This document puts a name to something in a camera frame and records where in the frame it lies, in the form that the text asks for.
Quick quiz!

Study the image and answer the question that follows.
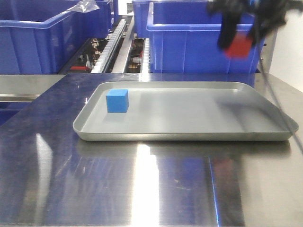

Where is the white roller rail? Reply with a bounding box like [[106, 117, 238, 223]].
[[91, 19, 126, 73], [141, 38, 150, 74]]

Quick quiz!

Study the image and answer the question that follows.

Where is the white roller rail left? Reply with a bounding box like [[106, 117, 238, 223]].
[[91, 19, 126, 73]]

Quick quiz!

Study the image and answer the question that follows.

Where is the grey metal tray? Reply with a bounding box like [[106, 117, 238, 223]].
[[73, 82, 299, 141]]

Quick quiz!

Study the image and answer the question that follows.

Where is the red cube block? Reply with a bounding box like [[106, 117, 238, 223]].
[[224, 33, 252, 58]]

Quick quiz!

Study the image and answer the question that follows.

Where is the blue cube block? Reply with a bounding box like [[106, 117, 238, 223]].
[[106, 89, 129, 113]]

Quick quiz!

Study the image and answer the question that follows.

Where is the clear plastic bag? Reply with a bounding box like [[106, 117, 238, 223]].
[[69, 0, 99, 13]]

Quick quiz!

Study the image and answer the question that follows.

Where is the blue plastic bin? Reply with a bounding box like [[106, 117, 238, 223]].
[[146, 1, 259, 74], [0, 0, 82, 74]]

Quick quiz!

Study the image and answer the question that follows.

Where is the blue plastic bin right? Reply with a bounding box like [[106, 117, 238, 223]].
[[146, 1, 259, 74]]

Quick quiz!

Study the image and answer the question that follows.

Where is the blue bin rear left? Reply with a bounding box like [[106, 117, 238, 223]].
[[80, 0, 114, 38]]

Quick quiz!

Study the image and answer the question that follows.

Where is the blue plastic bin left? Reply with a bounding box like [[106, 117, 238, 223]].
[[0, 0, 82, 74]]

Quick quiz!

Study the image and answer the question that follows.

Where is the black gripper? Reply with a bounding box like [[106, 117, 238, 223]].
[[207, 0, 303, 51]]

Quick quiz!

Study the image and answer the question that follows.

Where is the white roller rail right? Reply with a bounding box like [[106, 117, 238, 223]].
[[141, 38, 150, 74]]

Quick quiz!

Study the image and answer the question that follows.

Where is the blue bin rear centre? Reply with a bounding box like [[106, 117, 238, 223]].
[[133, 0, 207, 38]]

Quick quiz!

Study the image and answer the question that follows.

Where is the metal shelf upright post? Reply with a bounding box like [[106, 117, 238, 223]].
[[257, 29, 278, 73]]

